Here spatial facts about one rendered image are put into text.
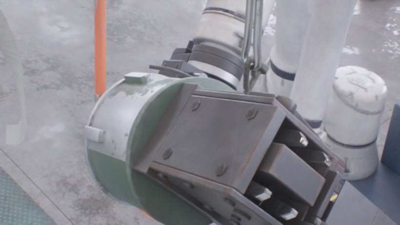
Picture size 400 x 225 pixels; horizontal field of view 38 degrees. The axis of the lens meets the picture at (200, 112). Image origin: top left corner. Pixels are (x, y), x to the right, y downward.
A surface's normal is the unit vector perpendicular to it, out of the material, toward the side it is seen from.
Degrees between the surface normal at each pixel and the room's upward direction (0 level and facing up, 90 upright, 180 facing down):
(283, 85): 99
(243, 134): 42
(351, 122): 90
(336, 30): 75
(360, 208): 65
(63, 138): 0
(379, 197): 0
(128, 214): 0
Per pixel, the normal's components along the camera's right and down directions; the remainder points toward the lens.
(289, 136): -0.67, -0.54
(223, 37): 0.00, -0.14
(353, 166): -0.01, 0.26
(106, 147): -0.83, 0.02
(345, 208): 0.55, 0.09
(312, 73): -0.41, 0.22
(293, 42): -0.30, 0.69
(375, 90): 0.15, -0.68
